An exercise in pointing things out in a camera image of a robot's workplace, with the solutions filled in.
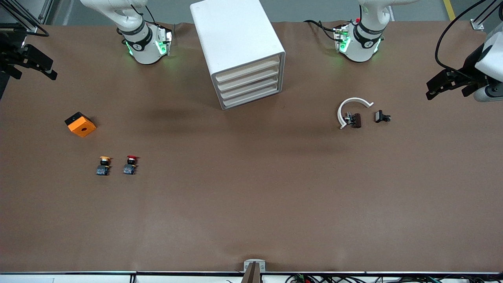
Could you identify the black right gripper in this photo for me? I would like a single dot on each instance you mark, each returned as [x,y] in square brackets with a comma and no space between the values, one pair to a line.
[8,54]

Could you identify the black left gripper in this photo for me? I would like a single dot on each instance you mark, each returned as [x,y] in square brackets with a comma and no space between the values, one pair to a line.
[470,65]

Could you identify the red push button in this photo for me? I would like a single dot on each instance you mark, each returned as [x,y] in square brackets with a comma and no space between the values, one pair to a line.
[129,169]

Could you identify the white plastic drawer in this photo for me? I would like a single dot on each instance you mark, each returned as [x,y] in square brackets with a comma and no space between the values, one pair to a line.
[247,71]
[248,80]
[251,96]
[249,89]

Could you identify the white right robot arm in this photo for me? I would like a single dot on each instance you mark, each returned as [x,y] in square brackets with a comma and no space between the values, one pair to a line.
[145,53]

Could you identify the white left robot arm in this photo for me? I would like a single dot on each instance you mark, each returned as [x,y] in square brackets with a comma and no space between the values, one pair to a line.
[361,51]

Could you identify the orange button housing box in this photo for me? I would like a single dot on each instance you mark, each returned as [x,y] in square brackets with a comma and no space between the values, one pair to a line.
[82,127]

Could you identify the yellow push button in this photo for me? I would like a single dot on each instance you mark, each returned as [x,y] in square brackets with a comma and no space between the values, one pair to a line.
[103,169]

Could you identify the white drawer cabinet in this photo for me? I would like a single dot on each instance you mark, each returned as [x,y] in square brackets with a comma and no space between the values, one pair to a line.
[232,35]

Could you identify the white curved plastic piece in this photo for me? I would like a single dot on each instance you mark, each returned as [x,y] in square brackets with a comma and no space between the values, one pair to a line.
[353,99]

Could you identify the brown table cover mat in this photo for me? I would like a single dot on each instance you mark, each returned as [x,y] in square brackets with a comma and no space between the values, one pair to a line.
[251,196]

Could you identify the aluminium frame strut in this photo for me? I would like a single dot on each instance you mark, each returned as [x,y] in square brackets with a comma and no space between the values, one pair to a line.
[477,25]
[33,28]

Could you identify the small black switch component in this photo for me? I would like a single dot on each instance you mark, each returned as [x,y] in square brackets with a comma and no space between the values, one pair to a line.
[379,116]

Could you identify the grey metal bracket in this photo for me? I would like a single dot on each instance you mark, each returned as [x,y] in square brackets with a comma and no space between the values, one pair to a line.
[247,267]

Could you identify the brown camera post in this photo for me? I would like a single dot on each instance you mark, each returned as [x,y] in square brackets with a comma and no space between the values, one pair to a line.
[252,275]

